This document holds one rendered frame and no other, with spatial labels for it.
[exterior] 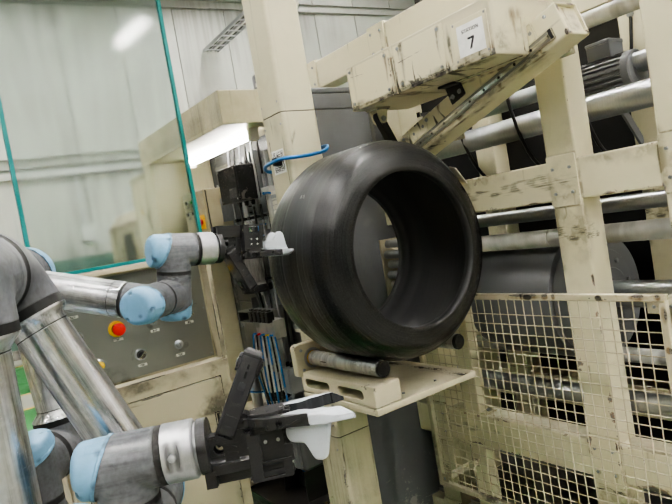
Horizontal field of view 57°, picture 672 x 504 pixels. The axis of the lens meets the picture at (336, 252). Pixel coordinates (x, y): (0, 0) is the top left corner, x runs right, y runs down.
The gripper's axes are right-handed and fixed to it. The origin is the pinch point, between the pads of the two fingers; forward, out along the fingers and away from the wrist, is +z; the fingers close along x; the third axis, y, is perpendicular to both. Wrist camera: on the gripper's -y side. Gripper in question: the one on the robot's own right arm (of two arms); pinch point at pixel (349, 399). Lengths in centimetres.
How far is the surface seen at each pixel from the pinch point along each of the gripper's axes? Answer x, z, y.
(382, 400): -77, 14, 14
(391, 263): -136, 35, -23
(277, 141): -107, 1, -66
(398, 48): -88, 40, -82
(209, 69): -1028, -62, -479
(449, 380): -89, 36, 14
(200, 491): -132, -44, 40
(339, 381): -89, 5, 8
